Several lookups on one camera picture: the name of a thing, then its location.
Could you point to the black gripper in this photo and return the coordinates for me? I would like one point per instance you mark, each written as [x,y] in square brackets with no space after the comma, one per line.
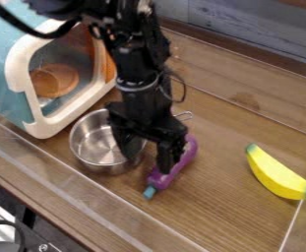
[141,118]

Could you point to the silver pot with wire handle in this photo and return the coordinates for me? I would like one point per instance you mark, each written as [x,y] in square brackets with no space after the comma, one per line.
[94,147]

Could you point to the purple toy eggplant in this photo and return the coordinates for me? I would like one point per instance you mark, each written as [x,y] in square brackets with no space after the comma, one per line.
[160,181]

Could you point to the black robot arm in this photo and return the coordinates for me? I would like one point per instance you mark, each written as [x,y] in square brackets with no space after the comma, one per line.
[126,25]

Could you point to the blue toy microwave oven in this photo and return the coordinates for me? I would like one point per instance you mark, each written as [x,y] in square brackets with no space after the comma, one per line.
[43,116]

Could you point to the yellow toy banana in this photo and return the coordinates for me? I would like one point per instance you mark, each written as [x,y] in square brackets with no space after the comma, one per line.
[280,179]

